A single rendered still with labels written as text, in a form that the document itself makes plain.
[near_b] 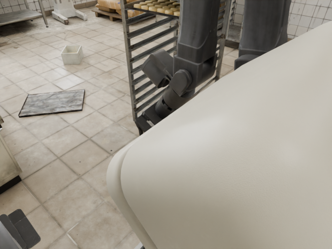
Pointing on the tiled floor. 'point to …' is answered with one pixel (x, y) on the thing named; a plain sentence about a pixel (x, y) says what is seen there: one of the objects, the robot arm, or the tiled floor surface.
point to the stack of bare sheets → (52, 103)
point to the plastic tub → (72, 54)
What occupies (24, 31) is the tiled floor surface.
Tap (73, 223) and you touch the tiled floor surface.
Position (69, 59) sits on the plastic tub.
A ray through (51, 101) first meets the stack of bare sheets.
